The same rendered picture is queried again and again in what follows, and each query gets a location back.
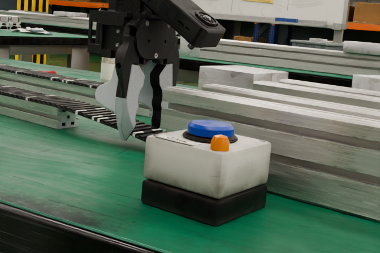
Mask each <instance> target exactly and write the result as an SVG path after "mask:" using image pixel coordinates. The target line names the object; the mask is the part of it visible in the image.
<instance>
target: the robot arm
mask: <svg viewBox="0 0 380 253"><path fill-rule="evenodd" d="M93 22H97V24H96V43H95V44H94V43H92V28H93ZM175 31H177V32H178V33H179V34H180V35H181V36H182V37H183V38H184V39H185V40H186V41H187V42H188V43H190V44H191V45H192V46H193V47H196V48H203V47H217V44H218V43H219V41H220V40H221V38H222V36H223V34H224V33H225V31H226V29H225V28H224V27H222V26H221V25H220V24H219V23H218V21H216V20H215V19H214V18H213V17H212V16H210V15H209V14H208V13H206V12H205V11H204V10H203V9H201V8H200V7H199V6H198V5H196V4H195V3H194V2H193V1H192V0H109V8H105V7H100V9H99V10H89V30H88V49H87V52H89V53H95V54H99V56H100V57H104V58H115V66H114V69H113V74H112V77H111V80H110V81H109V82H107V83H104V84H102V85H100V86H99V87H98V88H97V89H96V93H95V98H96V101H97V103H99V104H100V105H102V106H104V107H105V108H107V109H108V110H110V111H111V112H113V113H115V115H116V123H117V127H118V132H119V135H120V139H121V140H124V141H126V140H127V139H128V137H129V136H130V134H131V133H132V132H133V130H134V129H135V127H136V112H137V110H138V107H139V103H138V101H139V102H141V103H142V104H144V105H146V106H148V107H149V108H151V109H153V116H152V126H154V127H156V128H157V129H159V128H160V124H161V110H162V108H168V103H169V102H166V101H162V96H163V89H164V88H165V87H168V86H172V87H173V86H176V82H177V78H178V72H179V50H178V38H177V37H176V36H175V35H176V32H175ZM149 59H151V60H150V61H148V60H149ZM138 64H143V65H144V72H142V70H141V68H140V67H139V66H137V65H138ZM160 129H161V128H160Z"/></svg>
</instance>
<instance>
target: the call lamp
mask: <svg viewBox="0 0 380 253"><path fill-rule="evenodd" d="M229 146H230V142H229V140H228V137H227V136H224V135H221V134H220V135H214V136H213V138H212V139H211V143H210V149H211V150H214V151H229Z"/></svg>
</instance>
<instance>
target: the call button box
mask: <svg viewBox="0 0 380 253"><path fill-rule="evenodd" d="M211 139H212V138H209V137H201V136H196V135H193V134H190V133H188V132H187V129H185V130H179V131H174V132H167V133H161V134H153V135H150V136H147V138H146V145H145V161H144V177H145V178H147V180H144V181H143V182H142V193H141V201H142V202H143V203H146V204H149V205H151V206H155V207H158V208H161V209H164V210H167V211H170V212H173V213H177V214H179V215H182V216H185V217H189V218H192V219H195V220H198V221H201V222H203V223H207V224H210V225H213V226H218V225H221V224H223V223H226V222H228V221H230V220H233V219H235V218H238V217H240V216H243V215H245V214H248V213H250V212H253V211H255V210H258V209H260V208H262V207H264V206H265V204H266V194H267V186H266V185H264V184H265V183H266V182H267V179H268V173H269V163H270V152H271V143H269V142H268V141H265V140H260V139H255V138H249V137H244V136H240V135H236V134H234V136H233V137H229V138H228V140H229V142H230V146H229V151H214V150H211V149H210V143H211Z"/></svg>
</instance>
